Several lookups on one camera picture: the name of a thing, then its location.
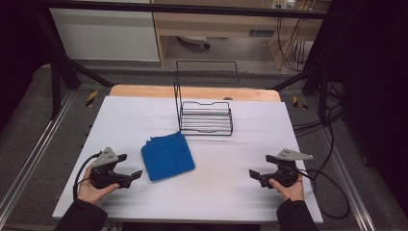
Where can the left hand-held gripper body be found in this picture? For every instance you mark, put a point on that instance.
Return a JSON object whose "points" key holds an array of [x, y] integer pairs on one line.
{"points": [[103, 174]]}

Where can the white table mat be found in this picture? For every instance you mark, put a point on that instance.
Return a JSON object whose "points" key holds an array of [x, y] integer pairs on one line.
{"points": [[211, 192]]}

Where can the white power strip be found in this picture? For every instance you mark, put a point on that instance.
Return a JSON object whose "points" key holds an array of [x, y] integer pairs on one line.
{"points": [[283, 4]]}

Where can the black metal frame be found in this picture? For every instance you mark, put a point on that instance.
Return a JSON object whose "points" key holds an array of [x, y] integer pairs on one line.
{"points": [[179, 9]]}

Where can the blue towel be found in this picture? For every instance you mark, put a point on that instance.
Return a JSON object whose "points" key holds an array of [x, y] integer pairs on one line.
{"points": [[168, 157]]}

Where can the white cabinet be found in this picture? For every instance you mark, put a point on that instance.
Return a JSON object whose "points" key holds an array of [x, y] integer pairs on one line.
{"points": [[102, 35]]}

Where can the office chair base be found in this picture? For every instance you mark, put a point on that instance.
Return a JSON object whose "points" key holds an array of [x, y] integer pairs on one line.
{"points": [[195, 40]]}

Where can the person's left hand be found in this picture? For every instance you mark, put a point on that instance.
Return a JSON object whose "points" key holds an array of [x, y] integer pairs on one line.
{"points": [[90, 192]]}

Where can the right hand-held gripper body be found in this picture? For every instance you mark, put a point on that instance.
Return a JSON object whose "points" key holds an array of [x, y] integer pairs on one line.
{"points": [[285, 170]]}

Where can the aluminium floor rail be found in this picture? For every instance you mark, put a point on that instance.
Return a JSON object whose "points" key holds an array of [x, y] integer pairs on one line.
{"points": [[349, 189], [30, 154]]}

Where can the person's right hand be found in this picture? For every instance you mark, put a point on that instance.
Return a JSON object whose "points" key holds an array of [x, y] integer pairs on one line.
{"points": [[290, 192]]}

